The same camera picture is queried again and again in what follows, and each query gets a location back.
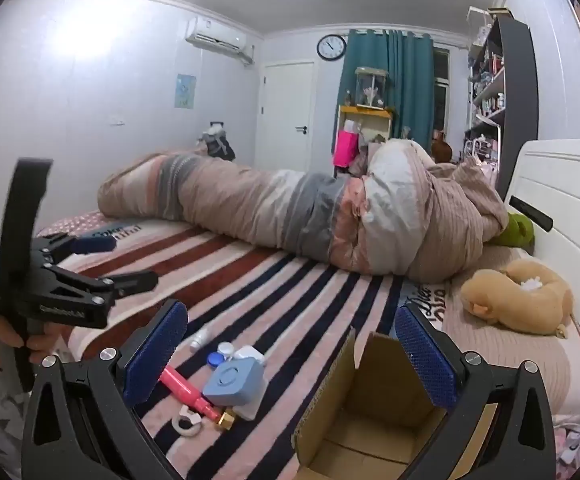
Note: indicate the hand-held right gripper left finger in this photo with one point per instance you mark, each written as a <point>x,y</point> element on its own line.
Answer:
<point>155,352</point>

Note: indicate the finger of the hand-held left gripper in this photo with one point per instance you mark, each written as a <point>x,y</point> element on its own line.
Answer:
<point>94,244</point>
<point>134,281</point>

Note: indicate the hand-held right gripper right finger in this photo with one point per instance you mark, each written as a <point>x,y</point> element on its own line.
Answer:
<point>427,362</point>

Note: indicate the small white tube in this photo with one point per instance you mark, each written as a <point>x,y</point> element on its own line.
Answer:
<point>199,340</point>

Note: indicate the pink pen with gold tip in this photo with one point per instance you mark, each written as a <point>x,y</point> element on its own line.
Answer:
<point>189,392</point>

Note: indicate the blue white contact lens case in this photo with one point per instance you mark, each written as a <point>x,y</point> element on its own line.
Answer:
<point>219,356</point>

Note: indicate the cardboard box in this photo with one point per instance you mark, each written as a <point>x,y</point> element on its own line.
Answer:
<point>365,410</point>

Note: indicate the blue square device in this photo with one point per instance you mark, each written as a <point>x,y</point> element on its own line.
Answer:
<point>232,380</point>

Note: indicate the beige printed pillow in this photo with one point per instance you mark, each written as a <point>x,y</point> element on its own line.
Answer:
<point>510,360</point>

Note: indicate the tan plush toy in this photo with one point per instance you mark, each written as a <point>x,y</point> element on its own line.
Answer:
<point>515,305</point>

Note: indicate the white rectangular bottle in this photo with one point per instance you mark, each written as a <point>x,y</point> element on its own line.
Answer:
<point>246,410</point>

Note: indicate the striped blanket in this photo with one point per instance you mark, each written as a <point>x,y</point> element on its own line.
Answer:
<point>250,290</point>

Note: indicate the green plush toy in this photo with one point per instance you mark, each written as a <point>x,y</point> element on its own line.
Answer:
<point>517,230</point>

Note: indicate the pink grey duvet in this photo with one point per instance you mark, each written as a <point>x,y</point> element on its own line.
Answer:
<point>280,210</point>

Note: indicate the brown vase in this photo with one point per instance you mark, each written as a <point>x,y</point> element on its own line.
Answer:
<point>441,149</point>

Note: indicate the white headboard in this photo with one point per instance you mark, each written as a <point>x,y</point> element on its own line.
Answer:
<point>570,200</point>

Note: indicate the pink bag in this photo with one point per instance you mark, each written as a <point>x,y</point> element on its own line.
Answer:
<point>346,149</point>

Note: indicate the white door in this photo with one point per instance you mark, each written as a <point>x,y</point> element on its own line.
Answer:
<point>287,110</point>

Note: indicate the white air conditioner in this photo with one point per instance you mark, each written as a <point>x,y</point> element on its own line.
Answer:
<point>217,37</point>

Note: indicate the yellow white shelf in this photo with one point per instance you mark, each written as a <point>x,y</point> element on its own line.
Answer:
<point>365,112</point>

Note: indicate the window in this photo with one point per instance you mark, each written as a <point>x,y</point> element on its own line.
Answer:
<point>441,90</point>

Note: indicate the dark bookshelf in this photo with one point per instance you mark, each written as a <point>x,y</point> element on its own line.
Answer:
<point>517,100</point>

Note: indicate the teal curtain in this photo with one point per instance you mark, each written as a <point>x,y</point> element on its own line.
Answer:
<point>405,85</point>

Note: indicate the glass display case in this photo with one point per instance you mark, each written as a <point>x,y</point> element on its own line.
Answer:
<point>371,87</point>

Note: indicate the blue wall poster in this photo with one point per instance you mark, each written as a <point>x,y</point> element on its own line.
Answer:
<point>185,91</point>

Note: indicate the round wall clock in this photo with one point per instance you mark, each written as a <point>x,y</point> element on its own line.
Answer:
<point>331,47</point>

